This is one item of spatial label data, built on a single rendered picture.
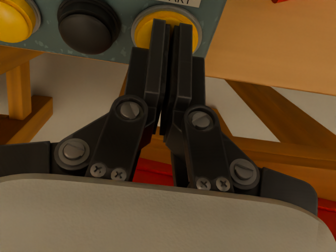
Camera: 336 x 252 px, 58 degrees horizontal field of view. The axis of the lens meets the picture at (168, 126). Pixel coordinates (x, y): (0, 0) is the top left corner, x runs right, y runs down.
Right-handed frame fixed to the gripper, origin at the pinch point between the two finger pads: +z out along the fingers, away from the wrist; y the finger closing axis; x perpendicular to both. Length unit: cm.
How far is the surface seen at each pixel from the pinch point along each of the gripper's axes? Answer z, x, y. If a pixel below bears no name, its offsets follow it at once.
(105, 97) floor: 59, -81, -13
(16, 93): 43, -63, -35
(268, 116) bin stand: 25.5, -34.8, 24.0
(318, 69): 4.6, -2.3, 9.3
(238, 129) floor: 56, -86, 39
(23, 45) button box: 2.8, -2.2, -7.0
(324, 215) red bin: 1.4, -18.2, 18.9
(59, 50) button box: 2.8, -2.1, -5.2
